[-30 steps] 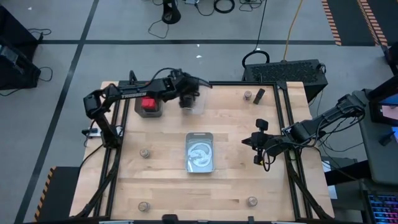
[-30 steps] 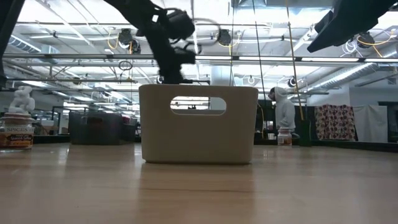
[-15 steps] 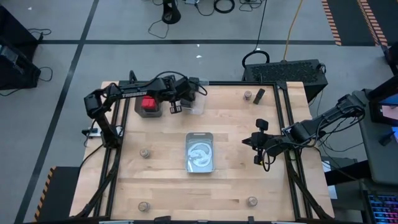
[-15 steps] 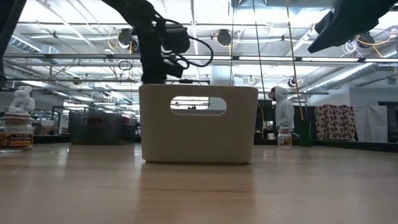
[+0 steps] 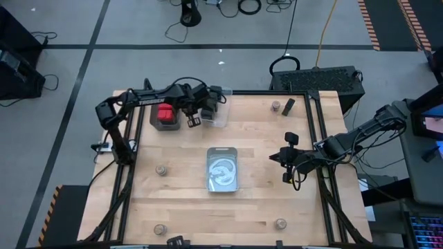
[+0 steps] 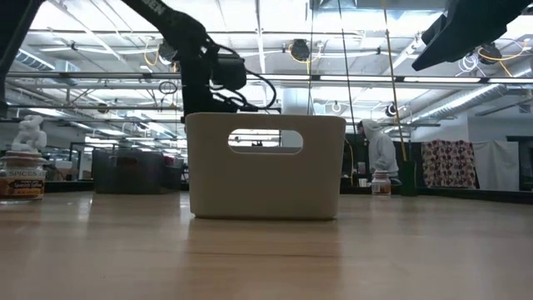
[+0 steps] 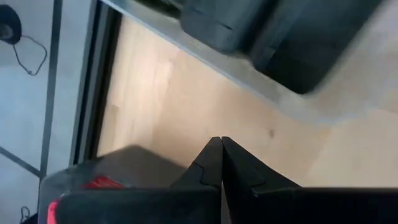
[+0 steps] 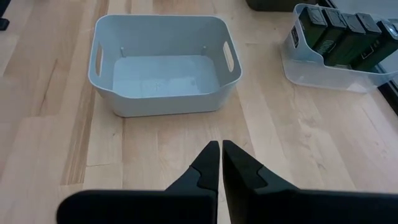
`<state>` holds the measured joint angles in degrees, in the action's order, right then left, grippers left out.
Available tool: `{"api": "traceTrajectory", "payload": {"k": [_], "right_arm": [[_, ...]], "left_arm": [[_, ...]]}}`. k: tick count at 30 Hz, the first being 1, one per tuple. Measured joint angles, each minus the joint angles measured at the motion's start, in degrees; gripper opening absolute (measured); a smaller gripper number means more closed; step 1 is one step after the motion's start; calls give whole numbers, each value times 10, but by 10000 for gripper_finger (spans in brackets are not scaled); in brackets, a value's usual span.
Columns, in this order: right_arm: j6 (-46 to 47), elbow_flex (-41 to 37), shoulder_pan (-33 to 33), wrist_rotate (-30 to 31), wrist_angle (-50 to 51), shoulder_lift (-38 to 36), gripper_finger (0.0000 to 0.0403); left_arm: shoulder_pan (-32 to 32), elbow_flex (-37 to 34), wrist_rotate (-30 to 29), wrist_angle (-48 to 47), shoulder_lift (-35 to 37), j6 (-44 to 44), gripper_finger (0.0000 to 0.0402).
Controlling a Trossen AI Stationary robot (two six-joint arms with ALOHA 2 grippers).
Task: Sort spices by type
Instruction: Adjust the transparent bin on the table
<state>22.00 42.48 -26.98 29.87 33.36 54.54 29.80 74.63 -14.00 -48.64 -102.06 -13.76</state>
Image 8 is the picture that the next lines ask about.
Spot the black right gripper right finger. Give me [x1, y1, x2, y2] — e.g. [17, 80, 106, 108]
[222, 139, 398, 224]

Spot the white plastic storage bin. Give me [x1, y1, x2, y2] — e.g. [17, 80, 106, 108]
[88, 14, 243, 118]

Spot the clear plastic storage bin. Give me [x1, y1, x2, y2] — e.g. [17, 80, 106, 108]
[280, 2, 398, 93]

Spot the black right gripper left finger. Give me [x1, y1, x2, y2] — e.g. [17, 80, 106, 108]
[57, 140, 221, 224]

